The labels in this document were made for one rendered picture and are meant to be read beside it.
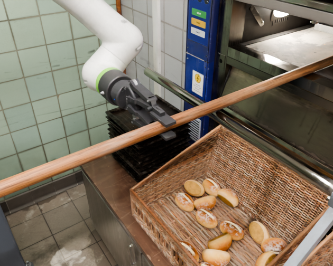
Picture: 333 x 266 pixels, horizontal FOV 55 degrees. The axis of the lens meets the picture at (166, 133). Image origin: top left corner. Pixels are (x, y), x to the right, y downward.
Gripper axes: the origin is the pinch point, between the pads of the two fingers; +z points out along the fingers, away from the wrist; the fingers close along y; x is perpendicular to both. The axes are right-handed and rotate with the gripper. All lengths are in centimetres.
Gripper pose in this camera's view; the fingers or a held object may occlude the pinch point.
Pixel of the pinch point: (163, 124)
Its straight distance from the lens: 76.4
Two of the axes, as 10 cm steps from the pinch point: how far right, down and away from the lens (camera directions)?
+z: 5.7, 4.7, -6.7
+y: 0.0, 8.2, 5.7
